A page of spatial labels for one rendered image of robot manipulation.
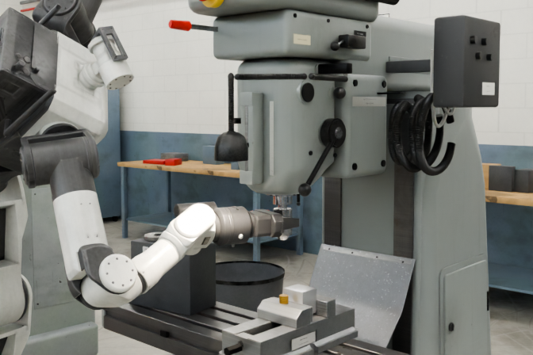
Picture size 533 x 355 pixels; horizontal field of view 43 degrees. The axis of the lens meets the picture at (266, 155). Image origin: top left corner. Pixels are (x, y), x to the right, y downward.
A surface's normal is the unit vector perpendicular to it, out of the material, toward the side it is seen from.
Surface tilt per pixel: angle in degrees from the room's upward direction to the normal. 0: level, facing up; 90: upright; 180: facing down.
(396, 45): 90
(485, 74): 90
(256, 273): 86
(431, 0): 90
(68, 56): 58
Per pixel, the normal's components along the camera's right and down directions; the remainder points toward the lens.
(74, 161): 0.29, -0.43
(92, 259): 0.56, -0.45
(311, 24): 0.74, 0.05
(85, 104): 0.74, -0.50
